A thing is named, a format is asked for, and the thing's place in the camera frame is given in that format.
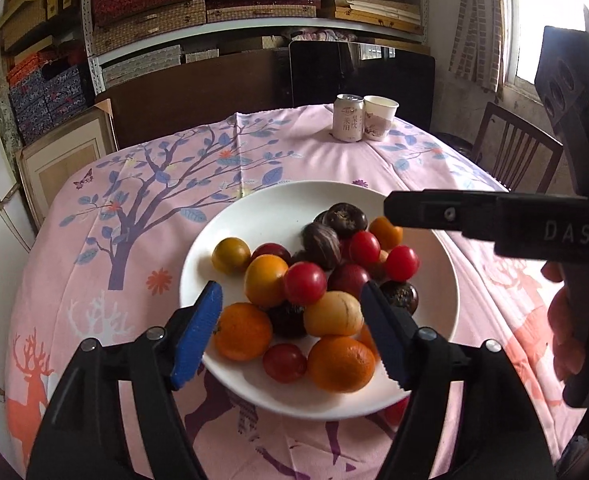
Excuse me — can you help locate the orange with green stem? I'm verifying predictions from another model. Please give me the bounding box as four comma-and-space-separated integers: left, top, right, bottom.
213, 302, 274, 362

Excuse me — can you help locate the white patterned box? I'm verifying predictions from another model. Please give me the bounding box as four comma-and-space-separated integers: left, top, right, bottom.
102, 45, 182, 86

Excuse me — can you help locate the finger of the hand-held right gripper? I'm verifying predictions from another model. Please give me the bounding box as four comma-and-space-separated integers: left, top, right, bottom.
383, 189, 500, 256

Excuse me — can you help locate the brown wooden board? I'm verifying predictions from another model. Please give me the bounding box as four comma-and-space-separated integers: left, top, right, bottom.
96, 50, 295, 150

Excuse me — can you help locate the dark red tomato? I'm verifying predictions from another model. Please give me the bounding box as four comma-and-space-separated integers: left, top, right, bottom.
327, 263, 372, 301

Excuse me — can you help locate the red cherry tomato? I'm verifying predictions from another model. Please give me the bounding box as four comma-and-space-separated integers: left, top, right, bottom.
348, 230, 381, 268
385, 245, 420, 283
282, 261, 328, 306
263, 343, 308, 383
384, 396, 410, 427

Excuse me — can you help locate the yellow tomato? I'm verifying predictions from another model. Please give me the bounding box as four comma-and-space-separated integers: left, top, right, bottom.
211, 237, 252, 276

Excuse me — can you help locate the stack of blue patterned boxes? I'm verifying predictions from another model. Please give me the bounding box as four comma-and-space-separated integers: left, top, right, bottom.
7, 52, 95, 143

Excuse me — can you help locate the dark water chestnut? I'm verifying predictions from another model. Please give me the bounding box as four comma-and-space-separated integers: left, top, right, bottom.
378, 280, 419, 316
267, 301, 309, 339
301, 222, 342, 271
323, 202, 368, 238

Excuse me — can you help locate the stack of woven boxes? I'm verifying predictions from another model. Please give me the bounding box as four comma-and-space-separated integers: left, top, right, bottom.
90, 0, 325, 56

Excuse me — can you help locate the pale wooden picture frame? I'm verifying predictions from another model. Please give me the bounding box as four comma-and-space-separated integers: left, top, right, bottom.
17, 105, 120, 231

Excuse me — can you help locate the pink cloth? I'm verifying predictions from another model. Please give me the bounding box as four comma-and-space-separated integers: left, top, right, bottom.
289, 27, 357, 43

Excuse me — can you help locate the white paper cup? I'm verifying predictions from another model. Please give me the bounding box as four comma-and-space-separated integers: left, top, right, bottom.
363, 95, 399, 141

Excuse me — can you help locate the pink printed tablecloth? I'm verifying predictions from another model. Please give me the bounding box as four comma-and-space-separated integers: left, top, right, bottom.
4, 105, 587, 480

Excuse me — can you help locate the dark red plum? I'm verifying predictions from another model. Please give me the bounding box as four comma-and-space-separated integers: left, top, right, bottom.
251, 242, 292, 266

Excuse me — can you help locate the pale yellow round fruit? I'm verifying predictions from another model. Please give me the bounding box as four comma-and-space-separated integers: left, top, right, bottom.
303, 291, 364, 338

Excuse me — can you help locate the orange tomato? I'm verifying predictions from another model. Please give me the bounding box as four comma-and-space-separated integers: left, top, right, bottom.
369, 216, 404, 251
244, 254, 289, 308

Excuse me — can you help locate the window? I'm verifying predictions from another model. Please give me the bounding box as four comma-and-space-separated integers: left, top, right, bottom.
497, 0, 589, 91

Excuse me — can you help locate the dark wooden chair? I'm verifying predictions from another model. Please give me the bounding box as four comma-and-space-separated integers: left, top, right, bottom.
471, 101, 565, 192

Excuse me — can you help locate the stack of pale wooden boxes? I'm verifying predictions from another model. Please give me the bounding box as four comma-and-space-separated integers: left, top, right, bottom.
324, 0, 425, 36

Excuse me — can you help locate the black glossy panel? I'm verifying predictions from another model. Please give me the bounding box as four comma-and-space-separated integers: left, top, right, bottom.
288, 40, 436, 133

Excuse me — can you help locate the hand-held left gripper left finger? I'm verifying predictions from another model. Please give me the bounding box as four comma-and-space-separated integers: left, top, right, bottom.
27, 280, 224, 480

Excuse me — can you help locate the person's right hand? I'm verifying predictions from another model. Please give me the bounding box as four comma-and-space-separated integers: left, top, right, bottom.
541, 260, 587, 383

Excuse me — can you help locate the white metal shelf rack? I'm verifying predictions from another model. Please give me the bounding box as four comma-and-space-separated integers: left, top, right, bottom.
79, 0, 432, 96

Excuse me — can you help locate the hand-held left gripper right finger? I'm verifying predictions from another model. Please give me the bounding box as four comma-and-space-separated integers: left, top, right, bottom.
360, 280, 557, 480

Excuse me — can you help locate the white oval plate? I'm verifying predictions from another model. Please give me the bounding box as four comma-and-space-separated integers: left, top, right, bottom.
179, 180, 460, 418

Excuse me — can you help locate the stack of yellow boxes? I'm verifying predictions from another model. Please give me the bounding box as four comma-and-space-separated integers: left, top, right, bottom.
0, 0, 82, 53

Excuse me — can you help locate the white drink can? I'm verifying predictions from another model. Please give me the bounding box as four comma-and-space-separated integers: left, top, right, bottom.
332, 94, 365, 142

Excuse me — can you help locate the patterned curtain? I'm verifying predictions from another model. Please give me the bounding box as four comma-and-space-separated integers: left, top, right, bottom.
447, 0, 505, 93

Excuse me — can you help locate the large orange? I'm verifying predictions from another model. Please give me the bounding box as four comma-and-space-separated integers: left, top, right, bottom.
307, 335, 376, 394

